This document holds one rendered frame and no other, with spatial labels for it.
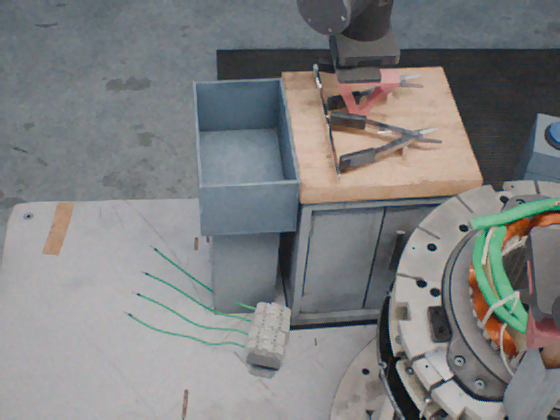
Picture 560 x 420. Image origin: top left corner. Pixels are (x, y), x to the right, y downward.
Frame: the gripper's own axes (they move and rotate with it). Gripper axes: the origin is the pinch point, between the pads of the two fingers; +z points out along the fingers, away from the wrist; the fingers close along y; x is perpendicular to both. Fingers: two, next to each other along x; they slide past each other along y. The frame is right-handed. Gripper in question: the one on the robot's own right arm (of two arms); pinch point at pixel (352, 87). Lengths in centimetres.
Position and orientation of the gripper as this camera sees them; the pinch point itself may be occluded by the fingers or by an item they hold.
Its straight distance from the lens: 96.7
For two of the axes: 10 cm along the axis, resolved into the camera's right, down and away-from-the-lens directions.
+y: 1.2, 7.8, -6.1
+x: 9.9, -0.6, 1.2
